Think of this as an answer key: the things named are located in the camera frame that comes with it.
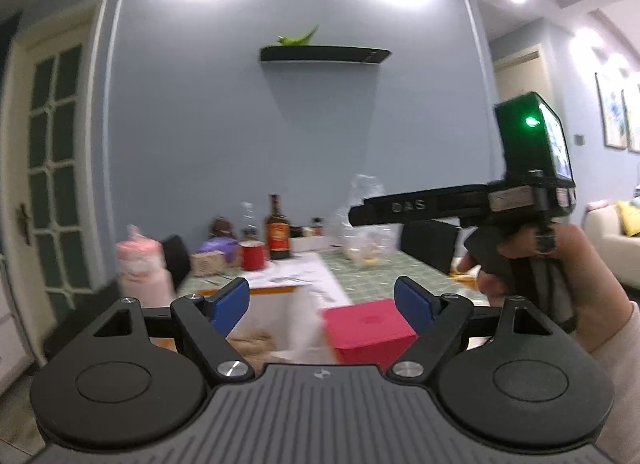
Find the red cube box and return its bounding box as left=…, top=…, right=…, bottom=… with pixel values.
left=322, top=299, right=420, bottom=367

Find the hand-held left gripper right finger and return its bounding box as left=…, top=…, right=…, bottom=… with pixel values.
left=390, top=275, right=556, bottom=387

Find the black wall shelf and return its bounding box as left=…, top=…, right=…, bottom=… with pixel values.
left=259, top=45, right=392, bottom=64

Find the brown teddy bear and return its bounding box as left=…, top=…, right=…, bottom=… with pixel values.
left=226, top=328, right=301, bottom=370

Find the beige door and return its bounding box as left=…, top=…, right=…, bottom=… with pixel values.
left=492, top=44, right=556, bottom=185

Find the yellow white cloth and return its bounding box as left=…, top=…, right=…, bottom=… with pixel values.
left=450, top=259, right=488, bottom=289

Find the red mug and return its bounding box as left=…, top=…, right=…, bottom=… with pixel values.
left=239, top=240, right=266, bottom=272

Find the framed wall picture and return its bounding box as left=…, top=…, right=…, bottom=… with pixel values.
left=621, top=88, right=640, bottom=153
left=595, top=72, right=628, bottom=151

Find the person's right forearm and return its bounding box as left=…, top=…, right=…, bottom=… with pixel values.
left=590, top=300, right=640, bottom=464

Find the orange cardboard box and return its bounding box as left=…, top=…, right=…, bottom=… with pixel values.
left=150, top=276, right=341, bottom=369

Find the cream sofa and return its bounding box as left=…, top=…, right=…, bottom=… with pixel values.
left=584, top=201, right=640, bottom=289

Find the white glass-pane door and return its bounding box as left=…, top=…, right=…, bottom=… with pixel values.
left=0, top=0, right=110, bottom=370

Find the clear plastic bottle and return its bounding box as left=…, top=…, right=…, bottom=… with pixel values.
left=240, top=202, right=261, bottom=243

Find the clear plastic bag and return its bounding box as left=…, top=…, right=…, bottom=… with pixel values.
left=327, top=174, right=396, bottom=269

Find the cream small radio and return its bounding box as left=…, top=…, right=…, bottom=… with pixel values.
left=191, top=250, right=227, bottom=277

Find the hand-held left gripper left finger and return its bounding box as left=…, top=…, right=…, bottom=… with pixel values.
left=92, top=278, right=253, bottom=387

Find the green checked tablecloth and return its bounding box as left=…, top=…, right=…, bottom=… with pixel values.
left=177, top=249, right=488, bottom=309

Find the person's right hand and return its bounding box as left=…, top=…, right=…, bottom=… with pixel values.
left=459, top=223, right=633, bottom=352

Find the brown glass bottle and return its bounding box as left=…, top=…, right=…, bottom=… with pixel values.
left=263, top=194, right=292, bottom=261

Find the brown figurine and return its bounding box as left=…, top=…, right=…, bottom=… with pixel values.
left=210, top=216, right=236, bottom=241

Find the yellow pillow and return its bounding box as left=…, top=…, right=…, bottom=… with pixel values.
left=616, top=200, right=640, bottom=237

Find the green bird figurine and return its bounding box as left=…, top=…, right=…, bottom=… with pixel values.
left=278, top=26, right=320, bottom=48

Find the pink water bottle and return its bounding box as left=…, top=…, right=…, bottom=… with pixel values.
left=116, top=225, right=176, bottom=309

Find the white table runner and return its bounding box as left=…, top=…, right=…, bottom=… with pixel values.
left=245, top=253, right=353, bottom=307

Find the purple pouch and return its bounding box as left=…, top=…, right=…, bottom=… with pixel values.
left=200, top=237, right=238, bottom=265

